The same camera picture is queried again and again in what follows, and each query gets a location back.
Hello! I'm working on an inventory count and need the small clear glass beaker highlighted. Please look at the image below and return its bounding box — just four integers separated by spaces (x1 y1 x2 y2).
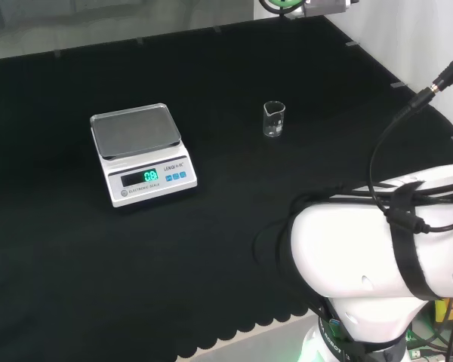
263 100 286 138

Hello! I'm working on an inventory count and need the black bench cloth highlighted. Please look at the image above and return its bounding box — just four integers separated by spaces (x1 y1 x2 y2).
0 14 453 362

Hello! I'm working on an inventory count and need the white electronic balance steel pan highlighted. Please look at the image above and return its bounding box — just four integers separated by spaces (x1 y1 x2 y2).
89 103 199 209

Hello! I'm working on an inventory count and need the white device with green ring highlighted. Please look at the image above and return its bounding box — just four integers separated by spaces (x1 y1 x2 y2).
257 0 360 19

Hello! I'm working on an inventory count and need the black strap around arm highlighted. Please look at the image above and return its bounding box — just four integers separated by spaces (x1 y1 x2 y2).
389 182 440 302

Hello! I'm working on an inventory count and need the black cable bundle on arm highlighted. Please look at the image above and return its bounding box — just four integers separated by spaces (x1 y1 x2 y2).
345 181 453 207

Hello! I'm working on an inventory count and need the green and yellow cable clutter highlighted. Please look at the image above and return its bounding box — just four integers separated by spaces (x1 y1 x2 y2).
406 296 453 362

